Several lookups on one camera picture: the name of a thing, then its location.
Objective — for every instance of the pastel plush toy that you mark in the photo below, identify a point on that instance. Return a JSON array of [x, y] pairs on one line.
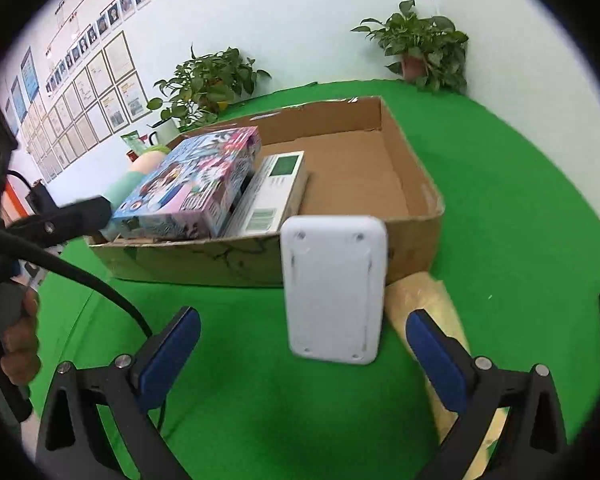
[[140, 170]]

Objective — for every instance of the person's left hand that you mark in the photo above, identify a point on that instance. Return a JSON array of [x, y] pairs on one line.
[[22, 350]]

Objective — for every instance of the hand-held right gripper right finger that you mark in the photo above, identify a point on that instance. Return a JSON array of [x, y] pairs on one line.
[[435, 365]]

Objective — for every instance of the group of framed wall certificates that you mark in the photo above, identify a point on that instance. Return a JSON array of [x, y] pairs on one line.
[[100, 95]]

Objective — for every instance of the white box with green label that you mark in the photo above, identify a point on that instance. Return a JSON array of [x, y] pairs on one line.
[[272, 195]]

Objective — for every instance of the blue wall posters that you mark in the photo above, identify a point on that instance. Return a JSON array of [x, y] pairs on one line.
[[29, 77]]

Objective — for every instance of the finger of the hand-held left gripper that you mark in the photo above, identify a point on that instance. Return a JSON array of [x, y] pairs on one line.
[[65, 222]]

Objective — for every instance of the potted plant in terracotta pot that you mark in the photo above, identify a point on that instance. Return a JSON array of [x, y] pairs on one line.
[[420, 45]]

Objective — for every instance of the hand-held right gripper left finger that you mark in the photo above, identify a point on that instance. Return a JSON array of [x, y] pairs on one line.
[[172, 355]]

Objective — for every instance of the green tablecloth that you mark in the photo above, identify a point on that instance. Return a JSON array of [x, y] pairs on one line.
[[505, 185]]

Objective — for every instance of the white mug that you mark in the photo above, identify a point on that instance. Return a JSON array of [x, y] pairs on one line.
[[165, 132]]

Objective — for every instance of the colourful cartoon printed box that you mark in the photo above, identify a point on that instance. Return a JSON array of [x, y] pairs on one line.
[[190, 185]]

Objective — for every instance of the white rectangular device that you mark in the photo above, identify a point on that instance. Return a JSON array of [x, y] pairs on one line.
[[332, 290]]

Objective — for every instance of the large cardboard box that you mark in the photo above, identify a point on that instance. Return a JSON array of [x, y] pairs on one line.
[[355, 170]]

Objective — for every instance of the green packet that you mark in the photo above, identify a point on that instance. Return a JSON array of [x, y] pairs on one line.
[[134, 142]]

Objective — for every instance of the leafy potted plant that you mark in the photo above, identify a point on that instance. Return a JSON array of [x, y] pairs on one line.
[[205, 85]]

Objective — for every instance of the yellow packet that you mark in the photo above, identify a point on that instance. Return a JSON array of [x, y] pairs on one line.
[[430, 295]]

